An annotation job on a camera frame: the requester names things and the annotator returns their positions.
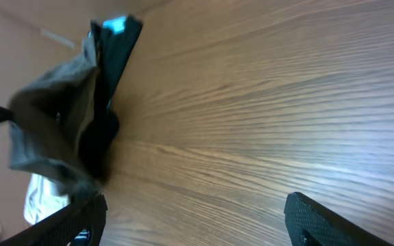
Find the black garment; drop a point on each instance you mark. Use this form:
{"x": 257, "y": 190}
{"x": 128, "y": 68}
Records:
{"x": 113, "y": 52}

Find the light blue garment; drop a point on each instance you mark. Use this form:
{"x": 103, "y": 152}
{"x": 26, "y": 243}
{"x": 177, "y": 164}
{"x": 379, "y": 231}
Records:
{"x": 116, "y": 25}

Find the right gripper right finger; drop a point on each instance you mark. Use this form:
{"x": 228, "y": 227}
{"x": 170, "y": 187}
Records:
{"x": 310, "y": 224}

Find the grey shorts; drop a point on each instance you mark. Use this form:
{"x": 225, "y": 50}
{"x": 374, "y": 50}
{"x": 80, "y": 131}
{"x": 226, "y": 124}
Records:
{"x": 50, "y": 115}

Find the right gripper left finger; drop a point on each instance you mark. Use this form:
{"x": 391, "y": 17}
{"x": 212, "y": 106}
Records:
{"x": 79, "y": 223}

